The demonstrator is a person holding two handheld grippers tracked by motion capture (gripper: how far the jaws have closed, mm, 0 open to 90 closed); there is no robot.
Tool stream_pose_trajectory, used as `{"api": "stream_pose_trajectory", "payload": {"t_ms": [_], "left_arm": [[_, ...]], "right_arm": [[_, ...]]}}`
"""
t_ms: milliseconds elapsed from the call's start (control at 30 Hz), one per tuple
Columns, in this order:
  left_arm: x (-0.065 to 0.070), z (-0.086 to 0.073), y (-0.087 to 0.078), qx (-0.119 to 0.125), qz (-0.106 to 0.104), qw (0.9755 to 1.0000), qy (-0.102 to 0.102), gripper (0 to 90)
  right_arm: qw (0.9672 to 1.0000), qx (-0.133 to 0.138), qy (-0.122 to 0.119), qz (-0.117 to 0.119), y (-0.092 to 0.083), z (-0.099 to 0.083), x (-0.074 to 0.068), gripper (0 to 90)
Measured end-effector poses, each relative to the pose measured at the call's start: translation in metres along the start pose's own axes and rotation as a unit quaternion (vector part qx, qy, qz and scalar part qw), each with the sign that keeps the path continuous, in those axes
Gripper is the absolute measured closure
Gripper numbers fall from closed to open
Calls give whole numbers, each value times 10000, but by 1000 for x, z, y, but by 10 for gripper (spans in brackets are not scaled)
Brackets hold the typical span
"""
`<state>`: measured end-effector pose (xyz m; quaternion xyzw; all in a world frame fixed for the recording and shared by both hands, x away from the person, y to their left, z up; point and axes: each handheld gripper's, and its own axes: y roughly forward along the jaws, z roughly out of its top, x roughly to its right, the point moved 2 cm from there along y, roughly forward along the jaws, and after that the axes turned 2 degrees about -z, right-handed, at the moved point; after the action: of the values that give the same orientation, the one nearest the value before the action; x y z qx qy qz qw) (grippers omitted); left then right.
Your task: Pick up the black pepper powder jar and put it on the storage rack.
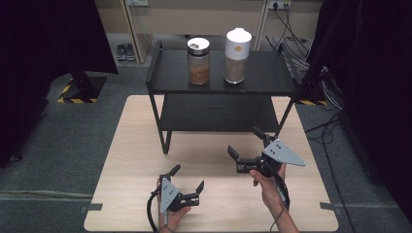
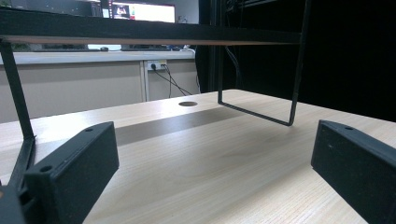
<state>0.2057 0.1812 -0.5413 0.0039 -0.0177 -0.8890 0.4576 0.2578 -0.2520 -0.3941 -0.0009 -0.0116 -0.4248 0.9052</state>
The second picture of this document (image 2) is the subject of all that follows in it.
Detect dark keyboard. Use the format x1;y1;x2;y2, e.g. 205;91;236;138
120;44;171;52

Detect black two-tier shelf rack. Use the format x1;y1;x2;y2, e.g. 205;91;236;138
0;0;312;192

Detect dark curtain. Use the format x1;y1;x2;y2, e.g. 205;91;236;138
199;0;396;123

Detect beige desk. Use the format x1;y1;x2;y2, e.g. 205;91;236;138
0;50;202;124

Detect lit computer monitor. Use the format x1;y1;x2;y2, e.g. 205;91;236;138
110;1;177;24

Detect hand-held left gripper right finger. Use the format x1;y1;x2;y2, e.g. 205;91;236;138
310;119;396;224

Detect black outlet cables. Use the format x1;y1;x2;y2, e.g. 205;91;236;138
151;64;194;98

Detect dark computer monitor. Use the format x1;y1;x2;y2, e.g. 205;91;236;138
8;0;104;18

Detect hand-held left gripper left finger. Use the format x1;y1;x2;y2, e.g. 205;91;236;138
23;120;120;224

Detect white wall outlet with plugs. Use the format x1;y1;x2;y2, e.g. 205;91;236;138
147;60;168;71

